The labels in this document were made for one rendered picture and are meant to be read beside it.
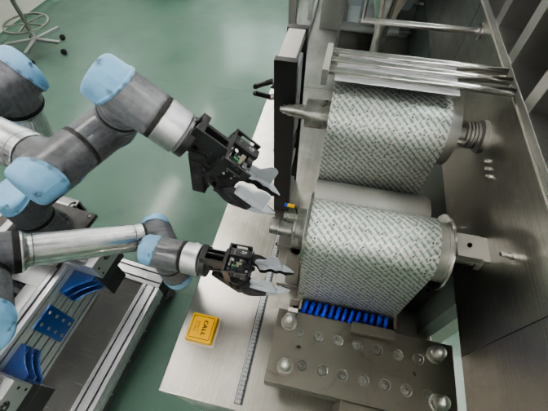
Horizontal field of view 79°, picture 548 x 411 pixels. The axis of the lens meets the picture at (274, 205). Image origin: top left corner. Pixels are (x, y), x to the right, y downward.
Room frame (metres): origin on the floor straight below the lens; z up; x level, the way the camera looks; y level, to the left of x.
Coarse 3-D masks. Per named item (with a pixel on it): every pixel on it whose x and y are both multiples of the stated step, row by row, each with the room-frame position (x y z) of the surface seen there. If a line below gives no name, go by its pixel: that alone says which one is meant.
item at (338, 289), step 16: (304, 272) 0.29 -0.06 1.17; (320, 272) 0.29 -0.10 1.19; (336, 272) 0.28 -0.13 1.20; (304, 288) 0.29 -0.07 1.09; (320, 288) 0.29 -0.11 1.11; (336, 288) 0.28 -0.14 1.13; (352, 288) 0.27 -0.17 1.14; (368, 288) 0.27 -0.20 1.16; (384, 288) 0.26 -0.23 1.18; (400, 288) 0.25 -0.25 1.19; (416, 288) 0.25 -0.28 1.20; (336, 304) 0.28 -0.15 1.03; (352, 304) 0.27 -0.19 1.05; (368, 304) 0.26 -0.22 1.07; (384, 304) 0.25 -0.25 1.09; (400, 304) 0.25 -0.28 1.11
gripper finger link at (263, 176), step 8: (256, 168) 0.41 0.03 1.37; (264, 168) 0.41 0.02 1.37; (272, 168) 0.41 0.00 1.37; (256, 176) 0.41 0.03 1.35; (264, 176) 0.41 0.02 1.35; (272, 176) 0.41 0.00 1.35; (256, 184) 0.40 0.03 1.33; (264, 184) 0.40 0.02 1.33; (272, 184) 0.41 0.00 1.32; (272, 192) 0.40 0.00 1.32
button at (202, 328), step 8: (192, 320) 0.27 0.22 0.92; (200, 320) 0.27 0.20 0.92; (208, 320) 0.27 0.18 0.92; (216, 320) 0.27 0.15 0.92; (192, 328) 0.25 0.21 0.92; (200, 328) 0.25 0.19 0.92; (208, 328) 0.25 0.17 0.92; (216, 328) 0.25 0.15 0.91; (192, 336) 0.23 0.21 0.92; (200, 336) 0.23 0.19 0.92; (208, 336) 0.23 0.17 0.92; (208, 344) 0.21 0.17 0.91
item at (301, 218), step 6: (300, 210) 0.37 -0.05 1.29; (306, 210) 0.38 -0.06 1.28; (300, 216) 0.36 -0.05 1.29; (306, 216) 0.36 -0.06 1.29; (300, 222) 0.35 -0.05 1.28; (300, 228) 0.34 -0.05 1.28; (294, 234) 0.33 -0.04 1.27; (300, 234) 0.33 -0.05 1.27; (294, 240) 0.33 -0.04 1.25; (300, 240) 0.32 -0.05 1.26
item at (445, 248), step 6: (306, 222) 0.34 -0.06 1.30; (444, 228) 0.32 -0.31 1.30; (444, 234) 0.31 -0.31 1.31; (444, 240) 0.30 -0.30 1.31; (444, 246) 0.28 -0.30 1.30; (300, 252) 0.30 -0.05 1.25; (444, 252) 0.28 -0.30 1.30; (444, 258) 0.27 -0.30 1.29; (438, 264) 0.26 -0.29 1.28; (444, 264) 0.26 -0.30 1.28; (438, 270) 0.25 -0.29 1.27; (432, 276) 0.25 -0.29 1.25; (438, 276) 0.25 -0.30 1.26
